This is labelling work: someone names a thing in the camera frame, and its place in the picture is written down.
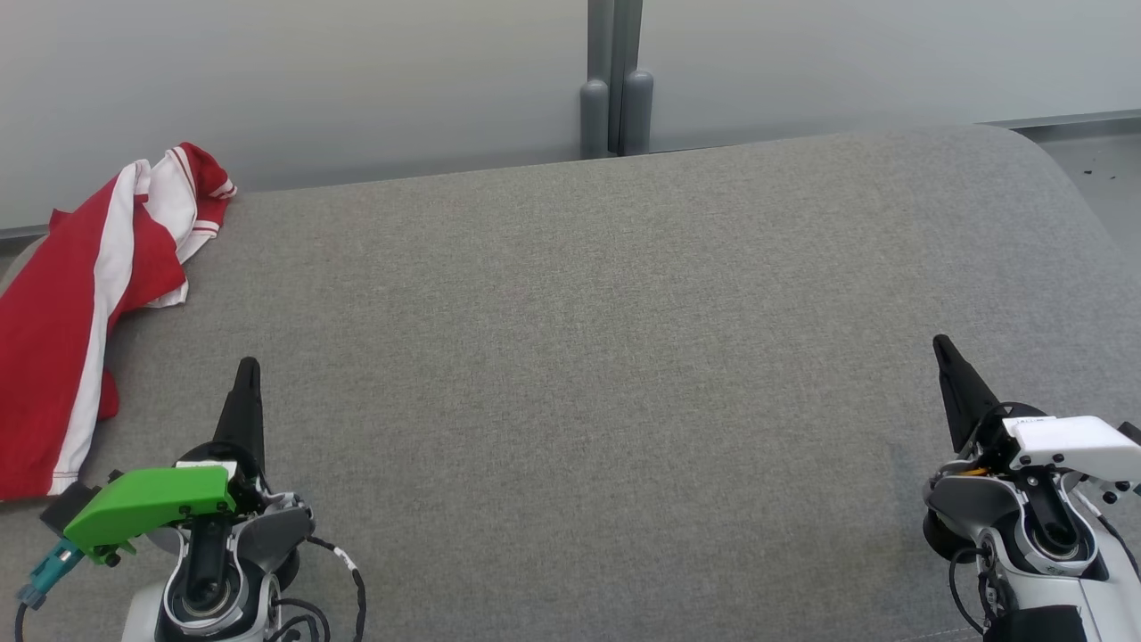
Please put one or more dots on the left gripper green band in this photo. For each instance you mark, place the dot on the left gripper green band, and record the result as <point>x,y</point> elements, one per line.
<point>147,504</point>

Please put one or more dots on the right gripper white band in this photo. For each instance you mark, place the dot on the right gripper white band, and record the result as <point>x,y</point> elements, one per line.
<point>1070,446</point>

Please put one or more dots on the red shorts white side stripe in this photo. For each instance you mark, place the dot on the red shorts white side stripe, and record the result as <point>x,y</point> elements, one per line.
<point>45,357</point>

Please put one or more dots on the grey fabric sofa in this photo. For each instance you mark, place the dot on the grey fabric sofa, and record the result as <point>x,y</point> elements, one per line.
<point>579,357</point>

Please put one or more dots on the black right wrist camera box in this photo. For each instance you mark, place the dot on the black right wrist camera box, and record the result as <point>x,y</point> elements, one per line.
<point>1130,433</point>

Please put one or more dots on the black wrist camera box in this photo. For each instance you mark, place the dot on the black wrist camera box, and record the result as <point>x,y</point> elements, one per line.
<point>1130,433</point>
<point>64,506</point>

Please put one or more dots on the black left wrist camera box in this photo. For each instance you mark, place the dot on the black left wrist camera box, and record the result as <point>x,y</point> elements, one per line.
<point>64,506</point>

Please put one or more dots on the grey rounded post foot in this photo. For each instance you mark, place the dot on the grey rounded post foot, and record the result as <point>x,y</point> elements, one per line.
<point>595,120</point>
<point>637,111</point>

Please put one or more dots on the grey partition post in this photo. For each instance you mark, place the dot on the grey partition post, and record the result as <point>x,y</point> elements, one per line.
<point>615,53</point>

